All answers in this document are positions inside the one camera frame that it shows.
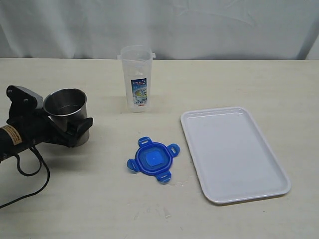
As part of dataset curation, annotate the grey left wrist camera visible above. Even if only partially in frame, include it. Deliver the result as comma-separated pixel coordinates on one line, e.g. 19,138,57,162
18,86,43,110

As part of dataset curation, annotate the white backdrop curtain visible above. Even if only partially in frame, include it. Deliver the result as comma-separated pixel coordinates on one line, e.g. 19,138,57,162
0,0,319,60

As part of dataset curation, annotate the stainless steel cup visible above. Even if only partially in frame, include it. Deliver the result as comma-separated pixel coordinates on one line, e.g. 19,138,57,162
43,88,90,148

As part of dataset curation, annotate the clear plastic container with label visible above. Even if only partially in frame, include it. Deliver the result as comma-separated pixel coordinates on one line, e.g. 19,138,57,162
118,45,156,113

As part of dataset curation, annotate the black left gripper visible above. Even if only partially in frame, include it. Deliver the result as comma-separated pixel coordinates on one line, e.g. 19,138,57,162
5,85,93,151

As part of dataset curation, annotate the blue plastic lid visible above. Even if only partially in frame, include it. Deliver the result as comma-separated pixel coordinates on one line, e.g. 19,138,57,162
127,136,180,184

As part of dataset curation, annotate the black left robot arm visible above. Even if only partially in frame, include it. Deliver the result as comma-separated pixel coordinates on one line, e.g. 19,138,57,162
0,85,93,161

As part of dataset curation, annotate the white rectangular tray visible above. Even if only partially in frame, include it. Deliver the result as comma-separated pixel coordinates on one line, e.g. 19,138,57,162
180,107,291,205

